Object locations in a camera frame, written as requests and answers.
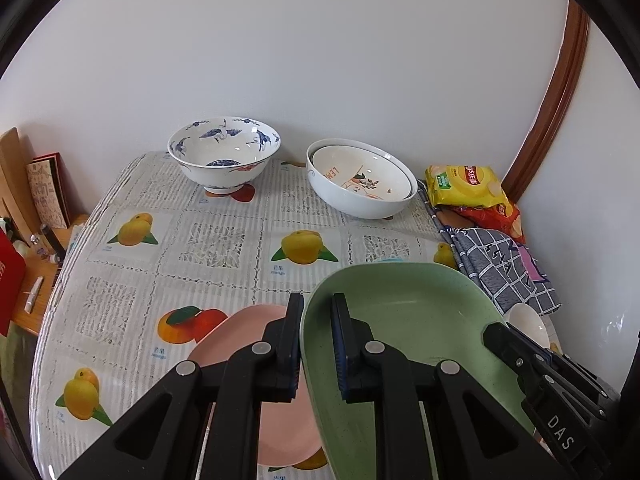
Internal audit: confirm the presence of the green plate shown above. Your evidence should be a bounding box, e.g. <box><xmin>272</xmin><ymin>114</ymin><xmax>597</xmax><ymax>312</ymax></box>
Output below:
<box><xmin>300</xmin><ymin>262</ymin><xmax>534</xmax><ymax>479</ymax></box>

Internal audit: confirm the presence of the pink plate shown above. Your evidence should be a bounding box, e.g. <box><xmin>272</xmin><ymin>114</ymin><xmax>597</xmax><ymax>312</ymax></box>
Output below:
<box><xmin>189</xmin><ymin>304</ymin><xmax>326</xmax><ymax>470</ymax></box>

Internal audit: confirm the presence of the grey checked folded cloth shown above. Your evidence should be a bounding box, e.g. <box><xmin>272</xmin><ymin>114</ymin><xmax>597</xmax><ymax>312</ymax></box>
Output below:
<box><xmin>418</xmin><ymin>181</ymin><xmax>561</xmax><ymax>315</ymax></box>

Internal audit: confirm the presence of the fruit print tablecloth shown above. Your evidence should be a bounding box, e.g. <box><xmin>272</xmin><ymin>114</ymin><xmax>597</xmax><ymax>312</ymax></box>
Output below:
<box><xmin>29</xmin><ymin>152</ymin><xmax>440</xmax><ymax>479</ymax></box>

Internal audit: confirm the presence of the red chip bag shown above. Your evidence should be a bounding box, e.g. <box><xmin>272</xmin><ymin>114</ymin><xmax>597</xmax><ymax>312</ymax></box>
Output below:
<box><xmin>454</xmin><ymin>202</ymin><xmax>526</xmax><ymax>244</ymax></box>

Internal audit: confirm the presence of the wooden side shelf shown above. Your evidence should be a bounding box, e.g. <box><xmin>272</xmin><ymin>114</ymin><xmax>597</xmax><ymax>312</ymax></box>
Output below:
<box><xmin>1</xmin><ymin>128</ymin><xmax>62</xmax><ymax>336</ymax></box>

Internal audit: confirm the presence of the red paper bag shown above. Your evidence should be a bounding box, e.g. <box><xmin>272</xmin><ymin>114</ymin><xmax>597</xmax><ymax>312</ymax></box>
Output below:
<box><xmin>0</xmin><ymin>231</ymin><xmax>26</xmax><ymax>336</ymax></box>

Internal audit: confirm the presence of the yellow chip bag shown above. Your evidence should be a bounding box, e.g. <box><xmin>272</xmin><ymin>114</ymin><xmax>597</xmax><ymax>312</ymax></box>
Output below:
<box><xmin>425</xmin><ymin>165</ymin><xmax>509</xmax><ymax>208</ymax></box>

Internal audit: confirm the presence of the large white bowl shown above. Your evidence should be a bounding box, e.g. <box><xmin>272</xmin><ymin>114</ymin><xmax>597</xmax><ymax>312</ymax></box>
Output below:
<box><xmin>306</xmin><ymin>139</ymin><xmax>418</xmax><ymax>220</ymax></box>

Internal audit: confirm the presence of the lemon print inner bowl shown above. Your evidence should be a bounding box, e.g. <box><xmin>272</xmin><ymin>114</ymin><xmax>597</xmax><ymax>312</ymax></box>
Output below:
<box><xmin>311</xmin><ymin>145</ymin><xmax>412</xmax><ymax>202</ymax></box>

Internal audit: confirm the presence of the patterned red book box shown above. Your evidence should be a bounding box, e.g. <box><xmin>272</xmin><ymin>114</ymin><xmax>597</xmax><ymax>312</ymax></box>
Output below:
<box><xmin>26</xmin><ymin>153</ymin><xmax>72</xmax><ymax>229</ymax></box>

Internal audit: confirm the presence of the blue crane pattern bowl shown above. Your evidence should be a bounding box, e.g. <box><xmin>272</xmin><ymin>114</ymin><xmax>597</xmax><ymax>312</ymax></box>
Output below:
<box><xmin>167</xmin><ymin>116</ymin><xmax>281</xmax><ymax>195</ymax></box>

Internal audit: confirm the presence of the brown wooden door frame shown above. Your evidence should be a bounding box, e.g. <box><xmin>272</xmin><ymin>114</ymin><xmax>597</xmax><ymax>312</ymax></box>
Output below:
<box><xmin>502</xmin><ymin>0</ymin><xmax>590</xmax><ymax>203</ymax></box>

